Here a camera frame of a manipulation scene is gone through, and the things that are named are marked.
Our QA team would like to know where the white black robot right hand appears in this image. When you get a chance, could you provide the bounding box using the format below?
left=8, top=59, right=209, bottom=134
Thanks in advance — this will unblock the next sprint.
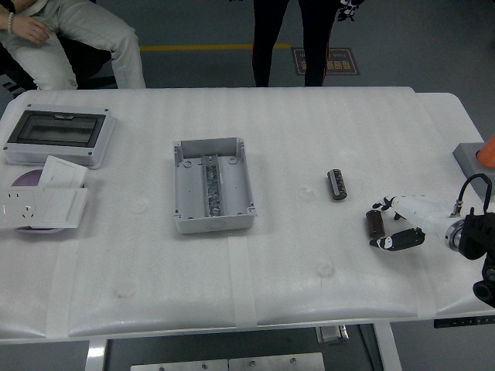
left=365, top=195, right=459, bottom=253

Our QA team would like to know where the seated person's hand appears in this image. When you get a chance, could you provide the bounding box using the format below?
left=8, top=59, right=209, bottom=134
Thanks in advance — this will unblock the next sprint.
left=10, top=14, right=51, bottom=44

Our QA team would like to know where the standing person's left gloved hand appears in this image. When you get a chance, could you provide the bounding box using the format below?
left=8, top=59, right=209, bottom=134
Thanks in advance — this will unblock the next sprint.
left=335, top=0, right=367, bottom=23

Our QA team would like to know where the brown cylindrical battery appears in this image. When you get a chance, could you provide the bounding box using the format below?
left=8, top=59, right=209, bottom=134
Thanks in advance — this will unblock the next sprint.
left=365, top=209, right=387, bottom=240

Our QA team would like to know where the black printed cylindrical battery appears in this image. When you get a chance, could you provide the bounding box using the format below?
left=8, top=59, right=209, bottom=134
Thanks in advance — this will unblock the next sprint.
left=326, top=168, right=348, bottom=202

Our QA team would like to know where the grey distribution box dark window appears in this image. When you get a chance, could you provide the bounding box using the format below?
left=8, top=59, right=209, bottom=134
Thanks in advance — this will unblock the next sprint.
left=2, top=103, right=116, bottom=170

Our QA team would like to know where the open grey junction box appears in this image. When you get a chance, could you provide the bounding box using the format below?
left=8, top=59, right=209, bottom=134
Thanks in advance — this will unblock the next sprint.
left=172, top=137, right=258, bottom=235

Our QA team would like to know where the seated person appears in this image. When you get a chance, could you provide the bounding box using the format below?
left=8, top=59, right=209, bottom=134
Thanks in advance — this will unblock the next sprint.
left=0, top=0, right=147, bottom=92

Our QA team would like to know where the black chair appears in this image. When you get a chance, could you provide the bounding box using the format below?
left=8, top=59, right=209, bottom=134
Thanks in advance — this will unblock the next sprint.
left=0, top=34, right=117, bottom=92

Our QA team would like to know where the grey square base block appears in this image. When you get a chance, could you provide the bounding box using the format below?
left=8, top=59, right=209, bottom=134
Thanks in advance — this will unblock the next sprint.
left=452, top=141, right=495, bottom=202

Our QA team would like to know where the standing person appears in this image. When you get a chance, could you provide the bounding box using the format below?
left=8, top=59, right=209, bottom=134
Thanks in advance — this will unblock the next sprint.
left=227, top=0, right=367, bottom=88

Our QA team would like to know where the white foam mat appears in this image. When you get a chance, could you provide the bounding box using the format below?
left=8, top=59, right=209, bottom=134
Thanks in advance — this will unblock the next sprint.
left=0, top=87, right=495, bottom=341

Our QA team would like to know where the black table control panel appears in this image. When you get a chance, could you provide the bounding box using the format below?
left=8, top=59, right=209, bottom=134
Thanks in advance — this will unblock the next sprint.
left=432, top=315, right=495, bottom=329

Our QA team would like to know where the white table leg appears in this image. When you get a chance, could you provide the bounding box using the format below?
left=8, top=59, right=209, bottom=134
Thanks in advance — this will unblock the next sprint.
left=373, top=322, right=403, bottom=371
left=84, top=338, right=108, bottom=371

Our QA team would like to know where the purple round plate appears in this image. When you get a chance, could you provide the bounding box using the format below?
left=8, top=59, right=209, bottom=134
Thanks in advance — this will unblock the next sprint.
left=10, top=168, right=67, bottom=236

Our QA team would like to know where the white socket panel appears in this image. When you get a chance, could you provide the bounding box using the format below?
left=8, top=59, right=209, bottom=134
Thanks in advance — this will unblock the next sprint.
left=0, top=187, right=39, bottom=231

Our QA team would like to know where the grey metal floor plate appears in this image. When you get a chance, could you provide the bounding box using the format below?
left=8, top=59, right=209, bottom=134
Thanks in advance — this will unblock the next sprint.
left=130, top=359, right=230, bottom=371
left=227, top=352, right=326, bottom=371

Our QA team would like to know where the white switch panel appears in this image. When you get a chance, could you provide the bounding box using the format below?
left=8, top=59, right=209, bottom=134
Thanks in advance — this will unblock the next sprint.
left=37, top=155, right=88, bottom=189

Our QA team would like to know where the metal table bracket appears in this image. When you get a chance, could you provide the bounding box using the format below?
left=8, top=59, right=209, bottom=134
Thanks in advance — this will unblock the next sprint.
left=315, top=324, right=350, bottom=345

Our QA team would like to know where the white blank wall panel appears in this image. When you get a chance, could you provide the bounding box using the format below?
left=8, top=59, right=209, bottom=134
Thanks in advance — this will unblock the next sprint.
left=30, top=187, right=89, bottom=229

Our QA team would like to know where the metal mounting rail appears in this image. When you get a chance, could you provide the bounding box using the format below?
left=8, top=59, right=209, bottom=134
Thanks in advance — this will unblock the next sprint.
left=200, top=154, right=225, bottom=217

